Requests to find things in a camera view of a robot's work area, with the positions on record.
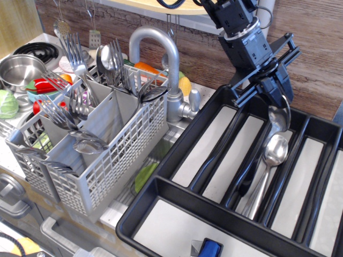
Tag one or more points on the yellow toy at bottom left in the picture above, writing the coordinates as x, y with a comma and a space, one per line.
28, 245

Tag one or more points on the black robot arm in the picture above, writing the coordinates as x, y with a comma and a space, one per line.
260, 66

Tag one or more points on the hanging small spatula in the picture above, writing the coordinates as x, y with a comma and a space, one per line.
94, 34

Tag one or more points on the short steel fork middle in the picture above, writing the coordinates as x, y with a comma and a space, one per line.
79, 104

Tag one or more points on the steel spoon lying on basket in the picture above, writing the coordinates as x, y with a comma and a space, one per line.
87, 142

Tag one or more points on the steel spoon in basket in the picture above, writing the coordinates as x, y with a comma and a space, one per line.
105, 64

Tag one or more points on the steel spoon in tray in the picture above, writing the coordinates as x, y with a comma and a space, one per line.
274, 154

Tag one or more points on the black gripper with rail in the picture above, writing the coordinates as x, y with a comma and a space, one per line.
271, 81

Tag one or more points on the grey plastic cutlery basket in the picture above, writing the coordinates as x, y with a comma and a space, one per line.
86, 183

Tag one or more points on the steel pot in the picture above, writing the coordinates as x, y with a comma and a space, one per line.
17, 71

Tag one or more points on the light wooden shelf board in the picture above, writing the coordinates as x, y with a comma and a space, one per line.
187, 7

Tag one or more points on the red toy pepper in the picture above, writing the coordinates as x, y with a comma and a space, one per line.
40, 86

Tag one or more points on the tall steel fork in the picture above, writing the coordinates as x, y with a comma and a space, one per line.
73, 50

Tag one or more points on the steel fork front left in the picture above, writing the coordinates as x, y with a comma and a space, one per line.
59, 116

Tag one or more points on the black cutlery tray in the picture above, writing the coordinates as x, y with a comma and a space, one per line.
201, 188

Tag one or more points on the steel fork beside spoon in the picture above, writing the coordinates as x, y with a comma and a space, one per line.
118, 70

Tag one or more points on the green toy leaf in sink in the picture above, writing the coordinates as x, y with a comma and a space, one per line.
143, 176

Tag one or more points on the toy corn cob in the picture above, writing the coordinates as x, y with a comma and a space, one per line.
185, 86

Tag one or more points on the toy carrot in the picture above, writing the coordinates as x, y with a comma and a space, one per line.
147, 68

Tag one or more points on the green toy cabbage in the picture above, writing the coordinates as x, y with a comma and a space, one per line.
9, 105

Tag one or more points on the dark spoon at basket corner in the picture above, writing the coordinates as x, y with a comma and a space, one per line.
146, 95

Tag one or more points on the big steel spoon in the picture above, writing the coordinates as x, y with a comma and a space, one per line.
279, 119

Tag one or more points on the hanging skimmer ladle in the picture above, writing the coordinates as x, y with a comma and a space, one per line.
61, 27

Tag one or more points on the black stove burner coil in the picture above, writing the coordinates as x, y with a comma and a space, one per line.
46, 52

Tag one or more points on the blue object at bottom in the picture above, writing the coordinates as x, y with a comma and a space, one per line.
206, 248

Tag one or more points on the silver kitchen faucet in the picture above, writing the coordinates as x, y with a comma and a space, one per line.
177, 108

